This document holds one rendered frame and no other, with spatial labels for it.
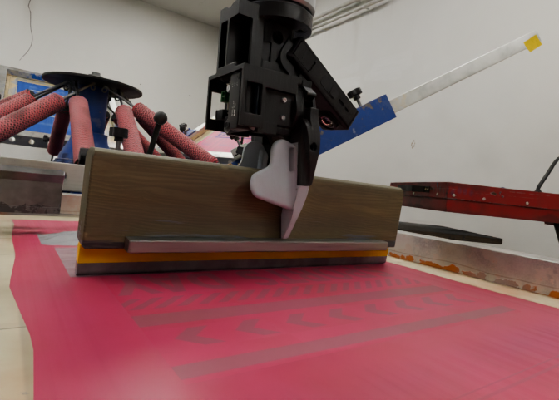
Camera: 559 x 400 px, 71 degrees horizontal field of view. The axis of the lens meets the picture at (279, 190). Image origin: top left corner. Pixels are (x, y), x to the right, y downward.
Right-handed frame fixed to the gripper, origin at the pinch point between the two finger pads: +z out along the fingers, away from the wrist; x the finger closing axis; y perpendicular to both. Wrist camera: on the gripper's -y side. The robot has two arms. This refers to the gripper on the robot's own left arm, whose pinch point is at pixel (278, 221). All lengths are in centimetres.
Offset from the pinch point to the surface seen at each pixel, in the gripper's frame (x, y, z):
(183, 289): 4.9, 11.6, 4.4
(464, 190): -31, -89, -5
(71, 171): -46.3, 13.0, -2.7
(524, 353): 22.4, -2.8, 4.9
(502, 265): 11.2, -23.9, 3.5
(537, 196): -19, -109, -5
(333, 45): -224, -204, -123
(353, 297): 10.2, -0.9, 4.8
